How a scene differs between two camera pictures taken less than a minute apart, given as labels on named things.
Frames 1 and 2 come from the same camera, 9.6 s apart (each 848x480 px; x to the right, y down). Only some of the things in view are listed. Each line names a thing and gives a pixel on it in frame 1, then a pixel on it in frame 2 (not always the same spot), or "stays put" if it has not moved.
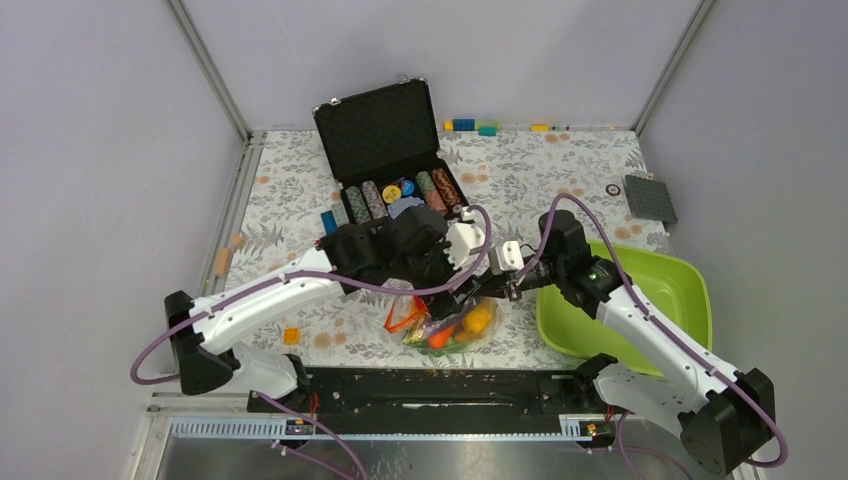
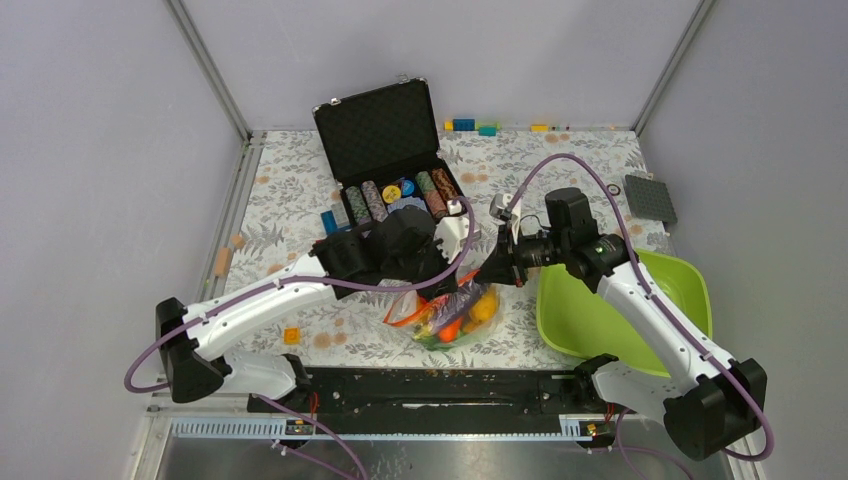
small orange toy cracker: x=291 y=336 stays put
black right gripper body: x=540 y=277 to x=541 y=248
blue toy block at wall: x=463 y=124 stays put
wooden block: x=223 y=262 stays put
